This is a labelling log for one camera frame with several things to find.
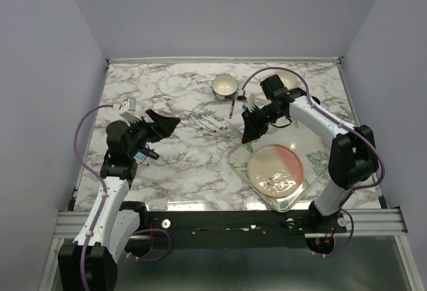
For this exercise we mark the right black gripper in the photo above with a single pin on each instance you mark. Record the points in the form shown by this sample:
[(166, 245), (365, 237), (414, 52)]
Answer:
[(253, 129)]

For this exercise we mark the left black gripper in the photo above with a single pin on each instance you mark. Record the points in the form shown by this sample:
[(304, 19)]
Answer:
[(165, 125)]

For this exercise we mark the green white marker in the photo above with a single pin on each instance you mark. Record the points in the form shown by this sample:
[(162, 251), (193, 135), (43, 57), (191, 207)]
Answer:
[(234, 129)]

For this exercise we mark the white pen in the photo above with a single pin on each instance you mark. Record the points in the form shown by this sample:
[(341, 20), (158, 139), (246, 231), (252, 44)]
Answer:
[(199, 125)]

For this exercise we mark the black capped white marker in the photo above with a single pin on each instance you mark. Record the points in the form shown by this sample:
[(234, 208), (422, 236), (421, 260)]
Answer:
[(209, 125)]

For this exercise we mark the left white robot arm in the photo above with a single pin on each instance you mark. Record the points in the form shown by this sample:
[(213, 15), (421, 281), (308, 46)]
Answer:
[(90, 261)]

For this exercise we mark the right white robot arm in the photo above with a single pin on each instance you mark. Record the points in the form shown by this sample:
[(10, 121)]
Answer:
[(353, 155)]

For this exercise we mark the maroon gel pen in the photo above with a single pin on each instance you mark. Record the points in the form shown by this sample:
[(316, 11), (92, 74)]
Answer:
[(232, 108)]

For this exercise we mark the pink and cream plate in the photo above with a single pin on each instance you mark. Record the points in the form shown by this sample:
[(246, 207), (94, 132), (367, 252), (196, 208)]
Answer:
[(275, 171)]

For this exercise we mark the floral rectangular tray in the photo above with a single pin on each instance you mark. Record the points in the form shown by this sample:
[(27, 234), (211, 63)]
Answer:
[(311, 150)]

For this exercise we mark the dark rimmed ceramic bowl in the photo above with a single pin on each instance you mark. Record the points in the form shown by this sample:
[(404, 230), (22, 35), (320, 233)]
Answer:
[(224, 87)]

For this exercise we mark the striped cream bowl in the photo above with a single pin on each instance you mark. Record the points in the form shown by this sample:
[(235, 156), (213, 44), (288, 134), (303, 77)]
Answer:
[(289, 79)]

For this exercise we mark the small black cup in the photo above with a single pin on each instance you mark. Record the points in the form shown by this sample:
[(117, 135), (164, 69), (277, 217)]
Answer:
[(314, 101)]

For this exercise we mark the black mounting base bar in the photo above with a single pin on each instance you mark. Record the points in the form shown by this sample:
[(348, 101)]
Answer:
[(233, 229)]

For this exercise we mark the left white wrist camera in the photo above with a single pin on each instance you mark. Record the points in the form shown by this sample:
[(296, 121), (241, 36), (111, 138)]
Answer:
[(127, 110)]

